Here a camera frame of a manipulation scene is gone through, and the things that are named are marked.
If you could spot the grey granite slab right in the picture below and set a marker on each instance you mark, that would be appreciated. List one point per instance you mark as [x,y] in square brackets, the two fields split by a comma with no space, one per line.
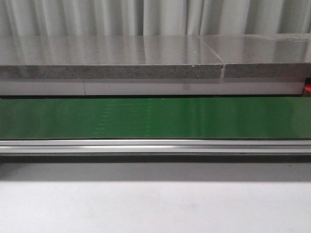
[281,56]

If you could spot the grey pleated curtain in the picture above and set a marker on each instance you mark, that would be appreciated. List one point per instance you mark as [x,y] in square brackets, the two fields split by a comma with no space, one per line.
[153,17]

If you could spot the green conveyor belt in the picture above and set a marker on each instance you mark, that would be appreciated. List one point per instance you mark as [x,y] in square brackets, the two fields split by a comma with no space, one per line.
[160,118]

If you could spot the grey granite slab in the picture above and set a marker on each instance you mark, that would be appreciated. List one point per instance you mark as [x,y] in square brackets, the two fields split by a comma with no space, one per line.
[281,56]
[107,57]

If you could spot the aluminium conveyor frame rail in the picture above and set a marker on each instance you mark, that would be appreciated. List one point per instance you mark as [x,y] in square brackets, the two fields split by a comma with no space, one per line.
[157,146]

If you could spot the grey granite slab left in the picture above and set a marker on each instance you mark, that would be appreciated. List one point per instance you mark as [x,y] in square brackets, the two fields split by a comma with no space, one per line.
[107,57]

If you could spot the red plastic tray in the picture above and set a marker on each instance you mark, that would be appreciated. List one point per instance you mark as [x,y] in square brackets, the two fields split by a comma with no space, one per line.
[307,91]

